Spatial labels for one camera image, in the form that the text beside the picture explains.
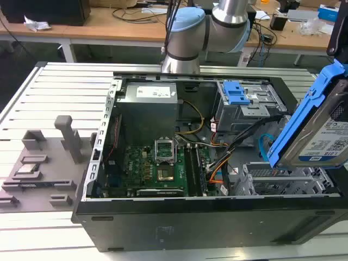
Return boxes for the hard disk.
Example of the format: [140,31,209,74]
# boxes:
[267,58,348,171]

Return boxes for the metal disk bay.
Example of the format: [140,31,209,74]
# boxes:
[233,162,337,197]

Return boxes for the black RAM slot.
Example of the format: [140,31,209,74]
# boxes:
[185,145,197,196]

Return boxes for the black expansion slot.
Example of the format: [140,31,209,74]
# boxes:
[135,188,185,197]

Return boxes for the blue cardboard box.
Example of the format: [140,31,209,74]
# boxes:
[317,5,340,21]

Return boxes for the clear plastic bag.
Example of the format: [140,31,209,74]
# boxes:
[299,20,334,36]

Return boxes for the flat grey device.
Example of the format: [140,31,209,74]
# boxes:
[287,9,319,22]

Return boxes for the small black box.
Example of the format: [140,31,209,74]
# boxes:
[270,14,288,31]

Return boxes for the blue plastic cage latch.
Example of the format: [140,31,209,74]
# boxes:
[222,80,251,105]

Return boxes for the metal drive cage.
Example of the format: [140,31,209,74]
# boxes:
[214,80,288,133]

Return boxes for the installed RAM stick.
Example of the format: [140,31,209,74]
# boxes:
[195,145,209,196]

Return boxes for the grey power supply unit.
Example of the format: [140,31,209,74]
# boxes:
[116,81,179,134]

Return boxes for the metal socket cover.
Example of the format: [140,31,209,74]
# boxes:
[154,138,175,165]

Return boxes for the CPU socket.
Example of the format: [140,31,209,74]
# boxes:
[157,165,176,183]

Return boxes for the wooden desk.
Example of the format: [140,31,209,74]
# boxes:
[0,5,348,66]

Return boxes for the green motherboard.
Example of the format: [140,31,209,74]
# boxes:
[107,138,215,198]

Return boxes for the black PC case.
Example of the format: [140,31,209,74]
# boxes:
[71,71,348,253]

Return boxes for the large black box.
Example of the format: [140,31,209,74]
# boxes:
[1,0,92,27]

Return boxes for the crumpled white paper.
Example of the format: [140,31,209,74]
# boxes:
[23,15,52,31]

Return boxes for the grey parts rack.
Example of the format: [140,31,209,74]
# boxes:
[0,115,98,213]

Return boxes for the silver CPU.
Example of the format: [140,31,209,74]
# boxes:
[16,164,38,175]

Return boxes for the blue disk wire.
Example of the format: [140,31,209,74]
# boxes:
[259,133,274,164]

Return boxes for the black disk wire bundle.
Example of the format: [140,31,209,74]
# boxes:
[206,114,289,175]

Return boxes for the yellow power wires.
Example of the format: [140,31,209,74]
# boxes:
[175,100,205,135]

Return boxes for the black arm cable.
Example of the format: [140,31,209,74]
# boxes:
[162,0,181,59]

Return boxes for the orange red wires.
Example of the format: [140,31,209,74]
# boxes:
[208,160,232,185]

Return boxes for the black desk cable loop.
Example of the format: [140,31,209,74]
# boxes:
[113,7,169,24]

